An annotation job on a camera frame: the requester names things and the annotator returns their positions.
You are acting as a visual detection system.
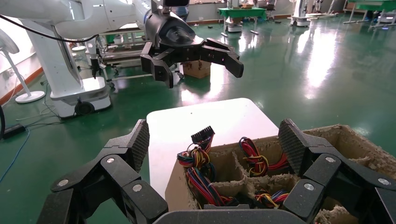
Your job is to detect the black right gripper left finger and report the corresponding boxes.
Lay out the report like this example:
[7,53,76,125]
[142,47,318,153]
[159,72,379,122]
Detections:
[37,119,169,224]

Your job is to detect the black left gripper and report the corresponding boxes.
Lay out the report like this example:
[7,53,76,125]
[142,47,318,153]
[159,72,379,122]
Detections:
[140,9,244,89]

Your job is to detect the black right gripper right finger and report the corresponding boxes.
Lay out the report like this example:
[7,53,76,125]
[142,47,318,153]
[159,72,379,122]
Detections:
[278,119,396,224]

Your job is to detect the wire bundle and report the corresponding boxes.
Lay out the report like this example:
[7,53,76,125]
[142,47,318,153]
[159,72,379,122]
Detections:
[254,189,290,209]
[185,167,240,207]
[238,136,290,178]

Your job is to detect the small brown cardboard box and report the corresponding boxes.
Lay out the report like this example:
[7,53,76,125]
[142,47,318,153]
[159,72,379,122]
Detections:
[182,60,212,79]

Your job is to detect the brown divided cardboard box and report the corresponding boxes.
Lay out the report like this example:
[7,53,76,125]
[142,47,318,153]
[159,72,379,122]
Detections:
[164,124,396,224]

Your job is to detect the white machine base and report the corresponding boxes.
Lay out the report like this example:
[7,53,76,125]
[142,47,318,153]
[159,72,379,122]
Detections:
[289,0,312,28]
[225,15,244,34]

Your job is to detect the green cloth table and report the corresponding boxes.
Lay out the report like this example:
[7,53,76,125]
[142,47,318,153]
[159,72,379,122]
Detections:
[217,7,267,35]

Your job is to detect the black power adapter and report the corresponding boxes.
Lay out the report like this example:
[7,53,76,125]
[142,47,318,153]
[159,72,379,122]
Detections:
[1,123,27,140]

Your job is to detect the white standing fan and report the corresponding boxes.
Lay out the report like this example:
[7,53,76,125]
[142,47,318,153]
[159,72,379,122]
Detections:
[0,28,46,104]

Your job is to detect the white robot column with base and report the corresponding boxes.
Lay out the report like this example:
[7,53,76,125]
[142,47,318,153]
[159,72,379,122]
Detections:
[20,21,113,119]

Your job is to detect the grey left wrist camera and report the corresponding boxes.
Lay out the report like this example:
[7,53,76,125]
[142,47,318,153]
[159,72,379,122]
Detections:
[151,0,191,15]

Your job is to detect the metal frame cart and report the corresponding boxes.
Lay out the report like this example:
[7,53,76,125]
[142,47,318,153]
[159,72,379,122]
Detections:
[99,28,183,85]

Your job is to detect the thin blue floor cable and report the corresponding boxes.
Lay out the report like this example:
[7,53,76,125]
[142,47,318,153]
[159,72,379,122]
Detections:
[0,128,31,183]

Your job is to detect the multicoloured wire harness with connector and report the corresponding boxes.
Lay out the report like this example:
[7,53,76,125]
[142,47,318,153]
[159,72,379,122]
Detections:
[177,126,217,175]

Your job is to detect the wire bundle at box front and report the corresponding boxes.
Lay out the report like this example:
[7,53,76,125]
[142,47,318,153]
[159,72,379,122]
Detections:
[185,167,240,207]

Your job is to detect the thin black hanging cable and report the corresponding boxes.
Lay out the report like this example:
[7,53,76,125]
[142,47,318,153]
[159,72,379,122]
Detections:
[0,14,100,44]

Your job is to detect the green table with metal frame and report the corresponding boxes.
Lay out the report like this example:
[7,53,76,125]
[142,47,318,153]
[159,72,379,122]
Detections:
[342,0,396,30]

